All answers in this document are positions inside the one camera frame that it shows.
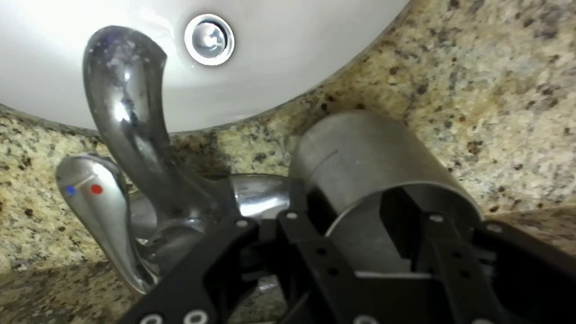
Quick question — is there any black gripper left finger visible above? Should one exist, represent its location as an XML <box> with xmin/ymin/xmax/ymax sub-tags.
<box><xmin>117</xmin><ymin>208</ymin><xmax>364</xmax><ymax>324</ymax></box>

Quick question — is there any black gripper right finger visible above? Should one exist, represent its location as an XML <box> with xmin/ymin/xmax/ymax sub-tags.
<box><xmin>380</xmin><ymin>186</ymin><xmax>576</xmax><ymax>324</ymax></box>

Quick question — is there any white sink basin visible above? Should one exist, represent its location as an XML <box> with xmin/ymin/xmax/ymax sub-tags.
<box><xmin>0</xmin><ymin>0</ymin><xmax>410</xmax><ymax>136</ymax></box>

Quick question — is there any chrome faucet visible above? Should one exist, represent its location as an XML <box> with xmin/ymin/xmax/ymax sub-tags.
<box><xmin>54</xmin><ymin>24</ymin><xmax>297</xmax><ymax>298</ymax></box>

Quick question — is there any silver metal cup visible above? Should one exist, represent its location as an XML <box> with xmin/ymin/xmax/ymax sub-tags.
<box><xmin>288</xmin><ymin>111</ymin><xmax>486</xmax><ymax>280</ymax></box>

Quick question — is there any chrome sink drain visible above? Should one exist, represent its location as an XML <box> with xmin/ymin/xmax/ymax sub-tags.
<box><xmin>182</xmin><ymin>12</ymin><xmax>238</xmax><ymax>69</ymax></box>

